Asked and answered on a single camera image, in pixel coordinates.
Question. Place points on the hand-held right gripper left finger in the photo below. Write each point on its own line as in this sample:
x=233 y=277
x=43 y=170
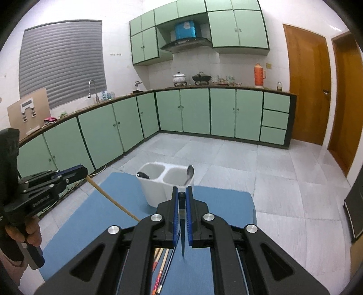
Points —
x=175 y=224

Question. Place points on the person's left hand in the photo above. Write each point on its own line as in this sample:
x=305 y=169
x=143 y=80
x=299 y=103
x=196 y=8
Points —
x=34 y=232

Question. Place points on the red wooden chopstick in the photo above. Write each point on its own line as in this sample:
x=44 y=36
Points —
x=156 y=283
x=157 y=256

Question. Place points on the black wok with lid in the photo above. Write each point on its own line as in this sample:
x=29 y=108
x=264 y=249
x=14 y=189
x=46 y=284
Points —
x=201 y=77

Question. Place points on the pink cloth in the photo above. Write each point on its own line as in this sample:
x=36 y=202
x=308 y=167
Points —
x=50 y=120

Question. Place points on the plain wooden door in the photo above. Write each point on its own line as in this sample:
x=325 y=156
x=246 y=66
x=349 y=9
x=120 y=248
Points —
x=347 y=107

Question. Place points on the light wooden chopstick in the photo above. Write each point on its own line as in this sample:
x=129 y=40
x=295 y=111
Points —
x=113 y=200

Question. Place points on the green base cabinets with sink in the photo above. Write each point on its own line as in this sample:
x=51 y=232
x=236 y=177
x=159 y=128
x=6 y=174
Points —
x=96 y=133

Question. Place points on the blue box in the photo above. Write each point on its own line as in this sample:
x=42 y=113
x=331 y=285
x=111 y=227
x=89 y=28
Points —
x=185 y=29

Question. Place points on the orange thermos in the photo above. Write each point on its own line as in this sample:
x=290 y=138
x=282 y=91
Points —
x=259 y=75

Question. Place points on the blue table mat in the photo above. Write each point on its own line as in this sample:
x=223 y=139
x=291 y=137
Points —
x=93 y=215

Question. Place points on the large green wall cabinet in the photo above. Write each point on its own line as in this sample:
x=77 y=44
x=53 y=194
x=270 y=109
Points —
x=238 y=25

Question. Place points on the metal faucet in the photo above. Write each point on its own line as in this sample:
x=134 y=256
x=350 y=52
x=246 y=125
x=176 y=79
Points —
x=92 y=88

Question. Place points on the small glass jar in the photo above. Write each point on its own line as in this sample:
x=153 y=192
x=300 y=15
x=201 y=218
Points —
x=280 y=86

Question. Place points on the white two-compartment utensil holder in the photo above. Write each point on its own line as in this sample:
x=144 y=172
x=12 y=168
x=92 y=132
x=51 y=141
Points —
x=153 y=190

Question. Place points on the white cooking pot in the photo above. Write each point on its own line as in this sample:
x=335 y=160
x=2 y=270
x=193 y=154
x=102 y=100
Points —
x=179 y=78

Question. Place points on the green base cabinets with drawers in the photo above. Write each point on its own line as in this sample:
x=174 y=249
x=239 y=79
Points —
x=215 y=113

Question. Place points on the black range hood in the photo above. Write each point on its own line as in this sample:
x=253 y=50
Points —
x=185 y=44

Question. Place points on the row of glass cups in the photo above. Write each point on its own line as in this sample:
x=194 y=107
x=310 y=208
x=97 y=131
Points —
x=227 y=80

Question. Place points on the narrow green wall cabinet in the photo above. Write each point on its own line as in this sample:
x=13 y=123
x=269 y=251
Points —
x=178 y=10

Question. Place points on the metal spoon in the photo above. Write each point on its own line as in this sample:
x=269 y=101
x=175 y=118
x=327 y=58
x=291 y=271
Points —
x=143 y=175
x=189 y=171

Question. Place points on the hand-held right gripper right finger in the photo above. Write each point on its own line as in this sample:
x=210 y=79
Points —
x=189 y=224

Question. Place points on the bottles beside faucet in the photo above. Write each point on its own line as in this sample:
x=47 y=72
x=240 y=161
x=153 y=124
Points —
x=107 y=95

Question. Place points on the grey window blind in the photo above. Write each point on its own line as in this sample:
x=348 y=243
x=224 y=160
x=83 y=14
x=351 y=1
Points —
x=62 y=62

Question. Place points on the wooden board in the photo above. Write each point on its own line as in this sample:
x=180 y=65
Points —
x=41 y=99

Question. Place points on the black glass-front cabinet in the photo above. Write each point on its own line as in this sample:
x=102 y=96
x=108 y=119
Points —
x=356 y=212

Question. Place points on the gas stove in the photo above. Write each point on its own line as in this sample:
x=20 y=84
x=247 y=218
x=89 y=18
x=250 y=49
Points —
x=202 y=83

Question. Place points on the person's left forearm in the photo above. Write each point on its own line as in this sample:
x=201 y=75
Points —
x=7 y=279

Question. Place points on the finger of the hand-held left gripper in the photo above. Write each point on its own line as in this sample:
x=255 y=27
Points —
x=51 y=176
x=75 y=178

